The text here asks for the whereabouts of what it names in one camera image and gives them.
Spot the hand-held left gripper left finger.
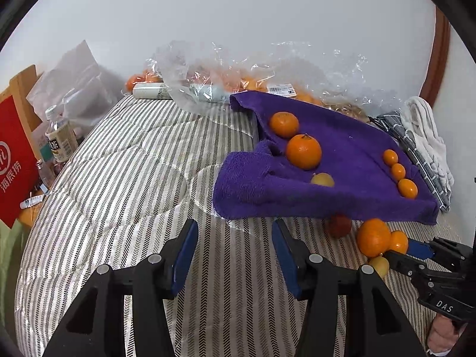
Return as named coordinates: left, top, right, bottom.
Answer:
left=43, top=219, right=199, bottom=357

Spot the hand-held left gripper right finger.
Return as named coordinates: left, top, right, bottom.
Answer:
left=271, top=219, right=426, bottom=357

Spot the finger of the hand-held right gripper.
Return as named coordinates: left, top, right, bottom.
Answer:
left=384, top=250, right=433, bottom=294
left=407, top=237, right=476, bottom=268

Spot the yellow green plum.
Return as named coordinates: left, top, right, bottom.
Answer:
left=310, top=173, right=335, bottom=187
left=368, top=255, right=390, bottom=279

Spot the large orange tangerine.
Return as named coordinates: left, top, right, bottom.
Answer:
left=270, top=112, right=300, bottom=138
left=286, top=134, right=322, bottom=170
left=356, top=219, right=392, bottom=258

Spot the purple towel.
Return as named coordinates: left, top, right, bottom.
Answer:
left=213, top=90, right=440, bottom=226

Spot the person's right hand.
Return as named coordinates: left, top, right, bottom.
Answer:
left=427, top=313, right=462, bottom=357

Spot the small red plum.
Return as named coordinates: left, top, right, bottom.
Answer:
left=328, top=214, right=353, bottom=239

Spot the striped bed quilt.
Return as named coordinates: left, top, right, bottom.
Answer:
left=15, top=95, right=476, bottom=357

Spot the grey checked cloth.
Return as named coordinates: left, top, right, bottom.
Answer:
left=375, top=111, right=452, bottom=214

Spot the white striped towel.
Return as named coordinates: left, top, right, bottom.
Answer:
left=400, top=96, right=455, bottom=194

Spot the small white tube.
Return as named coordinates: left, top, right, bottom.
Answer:
left=21, top=194, right=47, bottom=209

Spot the small clear plastic bottle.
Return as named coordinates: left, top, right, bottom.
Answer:
left=36, top=159, right=56, bottom=192

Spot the white cylindrical container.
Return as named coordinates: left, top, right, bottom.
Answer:
left=133, top=83, right=172, bottom=100

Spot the labelled tea bottle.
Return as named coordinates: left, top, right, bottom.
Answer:
left=45, top=106, right=77, bottom=163

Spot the clear bag of brown longans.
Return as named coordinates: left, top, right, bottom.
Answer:
left=320, top=50, right=400, bottom=123

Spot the yellow green cloth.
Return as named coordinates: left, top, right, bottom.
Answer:
left=0, top=219, right=28, bottom=279

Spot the labelled clear bag of oranges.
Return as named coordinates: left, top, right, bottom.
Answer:
left=223, top=41, right=328, bottom=107

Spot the clear plastic bag of oranges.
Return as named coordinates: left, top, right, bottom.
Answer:
left=124, top=41, right=231, bottom=112

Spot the grey translucent plastic bag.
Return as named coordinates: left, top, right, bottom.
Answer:
left=27, top=40, right=125, bottom=138

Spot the red paper bag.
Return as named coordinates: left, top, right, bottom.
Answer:
left=0, top=95, right=42, bottom=228

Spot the brown cardboard box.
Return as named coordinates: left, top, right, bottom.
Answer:
left=11, top=64, right=43, bottom=131

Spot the brown wooden door frame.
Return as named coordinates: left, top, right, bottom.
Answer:
left=419, top=5, right=451, bottom=110

